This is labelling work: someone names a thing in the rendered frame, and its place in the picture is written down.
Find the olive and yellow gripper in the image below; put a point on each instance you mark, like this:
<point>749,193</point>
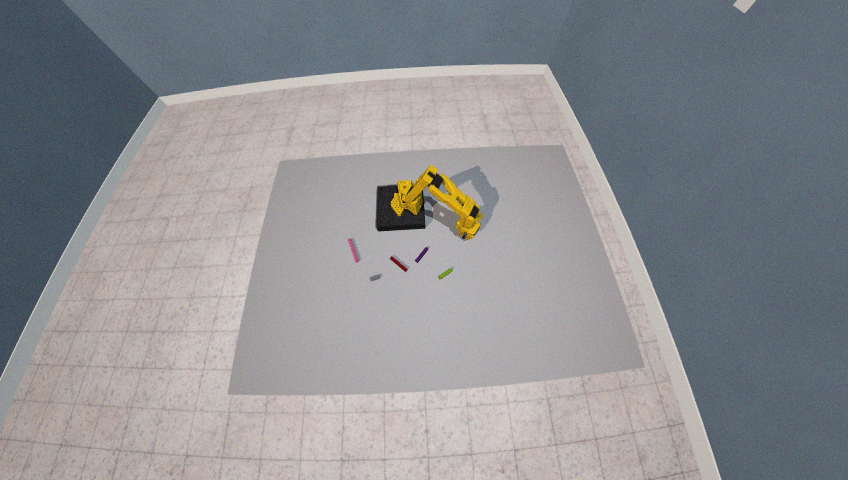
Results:
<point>469,231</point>

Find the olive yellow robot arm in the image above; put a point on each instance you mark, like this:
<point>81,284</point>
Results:
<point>412,200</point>

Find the dark red rod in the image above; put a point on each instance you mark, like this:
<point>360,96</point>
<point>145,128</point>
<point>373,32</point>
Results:
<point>399,264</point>

